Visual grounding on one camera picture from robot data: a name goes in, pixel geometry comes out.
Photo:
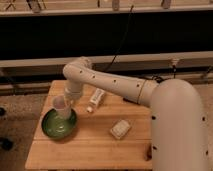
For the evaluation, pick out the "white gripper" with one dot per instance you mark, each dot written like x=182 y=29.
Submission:
x=73 y=91

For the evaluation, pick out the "white ceramic cup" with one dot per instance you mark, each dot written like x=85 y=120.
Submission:
x=62 y=107

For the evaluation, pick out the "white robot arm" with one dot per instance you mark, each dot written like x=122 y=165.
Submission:
x=178 y=119

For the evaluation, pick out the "green ceramic bowl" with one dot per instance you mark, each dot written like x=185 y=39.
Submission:
x=55 y=127

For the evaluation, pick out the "white plastic bottle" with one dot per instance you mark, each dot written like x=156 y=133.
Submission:
x=95 y=100

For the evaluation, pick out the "wooden table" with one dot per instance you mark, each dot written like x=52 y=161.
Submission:
x=91 y=145

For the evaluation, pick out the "white rectangular sponge block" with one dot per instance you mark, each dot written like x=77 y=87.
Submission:
x=120 y=129

